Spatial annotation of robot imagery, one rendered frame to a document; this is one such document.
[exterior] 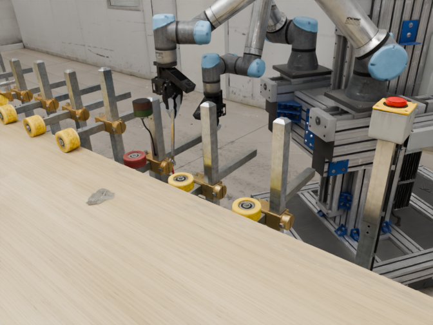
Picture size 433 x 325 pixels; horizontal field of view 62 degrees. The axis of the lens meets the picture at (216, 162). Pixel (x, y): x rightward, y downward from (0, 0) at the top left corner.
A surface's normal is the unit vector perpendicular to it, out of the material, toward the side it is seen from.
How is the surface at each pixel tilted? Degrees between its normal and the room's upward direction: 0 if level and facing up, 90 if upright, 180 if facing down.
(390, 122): 90
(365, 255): 90
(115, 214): 0
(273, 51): 90
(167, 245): 0
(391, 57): 96
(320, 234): 0
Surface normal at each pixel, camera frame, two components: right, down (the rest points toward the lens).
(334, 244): -0.04, -0.88
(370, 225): -0.63, 0.38
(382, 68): -0.03, 0.55
